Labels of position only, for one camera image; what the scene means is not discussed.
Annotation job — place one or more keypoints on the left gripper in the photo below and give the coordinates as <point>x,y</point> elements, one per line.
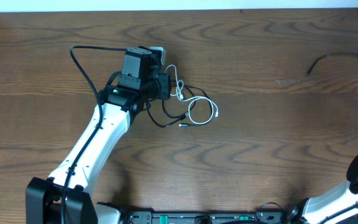
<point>165,86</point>

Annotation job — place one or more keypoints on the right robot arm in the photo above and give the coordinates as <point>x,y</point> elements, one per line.
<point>334,206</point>

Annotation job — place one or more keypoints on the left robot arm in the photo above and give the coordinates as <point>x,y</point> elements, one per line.
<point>65,196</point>

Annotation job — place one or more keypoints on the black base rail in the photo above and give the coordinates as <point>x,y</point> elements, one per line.
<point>262,215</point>

